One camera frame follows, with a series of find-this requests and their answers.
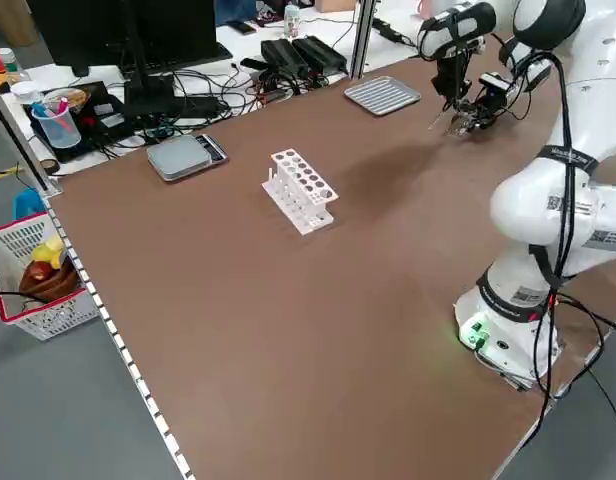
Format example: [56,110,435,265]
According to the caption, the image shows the brown wooden bowl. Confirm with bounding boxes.
[17,259,80,304]

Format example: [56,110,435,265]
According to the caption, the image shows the white bottle green label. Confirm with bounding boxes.
[0,47,23,85]

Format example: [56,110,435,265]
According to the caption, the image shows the clear glass test tube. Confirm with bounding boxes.
[427,105,457,132]

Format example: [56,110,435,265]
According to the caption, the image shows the ribbed metal tray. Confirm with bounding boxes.
[342,74,422,119]

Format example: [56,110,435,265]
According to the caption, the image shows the black case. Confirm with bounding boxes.
[31,81,139,164]

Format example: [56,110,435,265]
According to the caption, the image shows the tangled black desk cables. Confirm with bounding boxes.
[87,64,319,151]

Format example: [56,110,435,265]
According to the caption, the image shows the clear lidded container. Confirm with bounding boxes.
[10,81,40,105]

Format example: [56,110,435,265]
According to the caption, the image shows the grey digital scale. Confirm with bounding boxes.
[146,132,229,184]

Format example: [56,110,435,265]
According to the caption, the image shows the yellow toy fruit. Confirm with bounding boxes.
[30,237,65,267]

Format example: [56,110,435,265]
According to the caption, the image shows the clear glass beaker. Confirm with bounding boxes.
[443,112,473,140]

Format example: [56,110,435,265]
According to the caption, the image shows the black power strip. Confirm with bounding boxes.
[371,18,405,45]

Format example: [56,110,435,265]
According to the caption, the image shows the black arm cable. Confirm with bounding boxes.
[497,29,589,416]

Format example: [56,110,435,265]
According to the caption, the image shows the bowl with brown contents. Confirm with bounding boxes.
[43,88,90,110]

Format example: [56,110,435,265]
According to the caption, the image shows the blue cloth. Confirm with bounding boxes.
[12,187,48,222]

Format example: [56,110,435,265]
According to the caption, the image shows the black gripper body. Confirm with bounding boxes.
[430,47,474,110]
[477,78,514,125]

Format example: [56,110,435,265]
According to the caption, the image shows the black computer monitor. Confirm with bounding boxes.
[25,0,235,117]

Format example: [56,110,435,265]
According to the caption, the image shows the aluminium frame post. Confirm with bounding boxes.
[347,0,380,80]

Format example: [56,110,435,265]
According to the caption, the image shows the patterned white bottle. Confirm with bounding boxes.
[283,3,303,40]

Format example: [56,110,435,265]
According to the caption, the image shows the black base cable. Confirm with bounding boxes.
[532,292,616,431]

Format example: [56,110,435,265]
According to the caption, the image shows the white plastic basket red rim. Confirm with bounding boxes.
[0,212,102,342]

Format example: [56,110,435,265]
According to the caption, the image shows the white test tube rack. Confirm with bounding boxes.
[260,147,340,236]

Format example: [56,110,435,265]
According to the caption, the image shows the clear plastic measuring cup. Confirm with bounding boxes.
[30,97,84,150]

